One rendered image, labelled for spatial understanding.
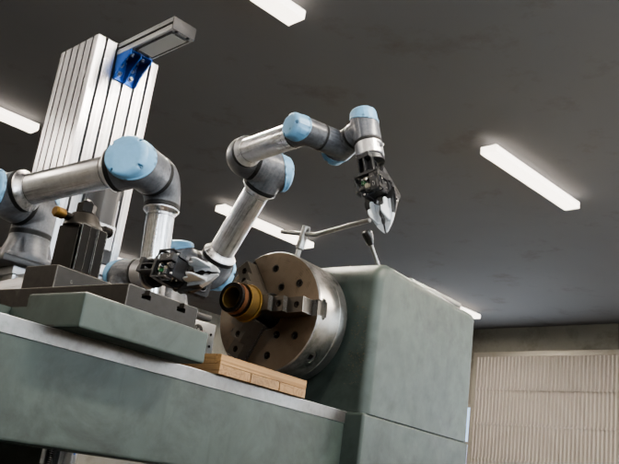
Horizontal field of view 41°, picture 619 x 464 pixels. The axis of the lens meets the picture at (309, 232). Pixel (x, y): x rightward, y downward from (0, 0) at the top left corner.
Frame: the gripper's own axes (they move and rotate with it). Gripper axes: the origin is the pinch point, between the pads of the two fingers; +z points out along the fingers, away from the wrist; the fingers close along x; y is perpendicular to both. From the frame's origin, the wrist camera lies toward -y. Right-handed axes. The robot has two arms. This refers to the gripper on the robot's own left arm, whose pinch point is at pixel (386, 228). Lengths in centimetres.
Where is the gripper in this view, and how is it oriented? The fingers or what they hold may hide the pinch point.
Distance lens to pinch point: 211.4
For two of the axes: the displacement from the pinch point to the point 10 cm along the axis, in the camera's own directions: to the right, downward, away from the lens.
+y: -5.4, -3.1, -7.8
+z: 1.2, 9.0, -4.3
